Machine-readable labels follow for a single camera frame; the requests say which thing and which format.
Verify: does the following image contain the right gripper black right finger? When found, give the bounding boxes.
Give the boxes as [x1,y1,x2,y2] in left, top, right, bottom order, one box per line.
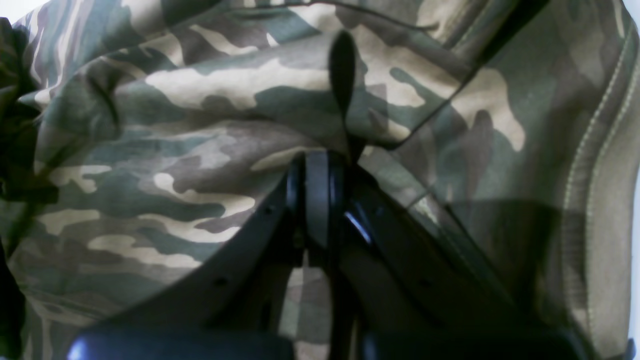
[327,152,589,360]

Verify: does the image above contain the image right gripper black left finger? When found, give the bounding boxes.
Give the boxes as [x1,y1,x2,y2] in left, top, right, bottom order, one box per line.
[66,151,332,360]

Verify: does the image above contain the camouflage T-shirt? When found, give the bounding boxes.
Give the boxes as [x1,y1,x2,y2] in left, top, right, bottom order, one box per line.
[1,0,639,360]

